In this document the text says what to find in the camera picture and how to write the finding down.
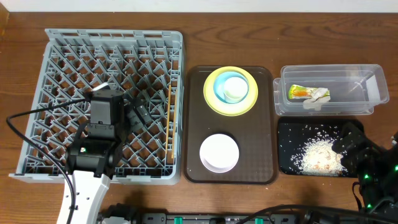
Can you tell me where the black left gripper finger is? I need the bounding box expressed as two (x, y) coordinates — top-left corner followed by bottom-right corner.
(134, 98), (152, 124)
(124, 105), (144, 132)

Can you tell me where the white tissue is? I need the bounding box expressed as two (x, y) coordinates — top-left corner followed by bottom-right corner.
(303, 88), (331, 111)

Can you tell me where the yellow green snack wrapper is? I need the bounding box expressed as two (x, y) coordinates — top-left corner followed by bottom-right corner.
(288, 85), (317, 100)

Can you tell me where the light blue bowl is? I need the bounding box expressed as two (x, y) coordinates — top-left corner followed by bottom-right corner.
(213, 72), (248, 104)

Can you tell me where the yellow plate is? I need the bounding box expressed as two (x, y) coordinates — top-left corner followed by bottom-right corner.
(203, 66), (259, 116)

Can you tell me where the white rice bowl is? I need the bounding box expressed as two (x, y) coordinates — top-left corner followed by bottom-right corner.
(199, 134), (239, 174)

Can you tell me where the white cup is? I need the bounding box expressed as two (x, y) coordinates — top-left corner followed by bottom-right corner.
(223, 77), (248, 103)

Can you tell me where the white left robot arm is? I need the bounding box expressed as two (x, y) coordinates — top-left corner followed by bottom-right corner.
(57, 96), (150, 223)

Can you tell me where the right wooden chopstick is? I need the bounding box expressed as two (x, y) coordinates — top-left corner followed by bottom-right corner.
(171, 92), (177, 161)

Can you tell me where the wooden chopstick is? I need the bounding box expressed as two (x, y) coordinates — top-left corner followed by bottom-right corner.
(171, 92), (177, 161)
(165, 83), (172, 156)

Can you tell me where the left wooden chopstick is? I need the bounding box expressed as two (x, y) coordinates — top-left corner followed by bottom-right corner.
(165, 83), (172, 156)

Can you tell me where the spilled rice pile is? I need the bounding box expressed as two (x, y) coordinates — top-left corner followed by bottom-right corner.
(290, 124), (347, 177)

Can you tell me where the grey plastic dish rack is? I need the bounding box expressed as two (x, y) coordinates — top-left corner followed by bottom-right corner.
(12, 29), (185, 185)

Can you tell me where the black tray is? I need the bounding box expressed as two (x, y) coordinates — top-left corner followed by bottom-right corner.
(277, 117), (364, 177)

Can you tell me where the clear plastic bin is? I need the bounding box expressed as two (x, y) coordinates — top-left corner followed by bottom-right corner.
(273, 64), (389, 116)

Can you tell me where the brown serving tray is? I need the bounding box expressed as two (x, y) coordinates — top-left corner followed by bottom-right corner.
(183, 66), (277, 185)

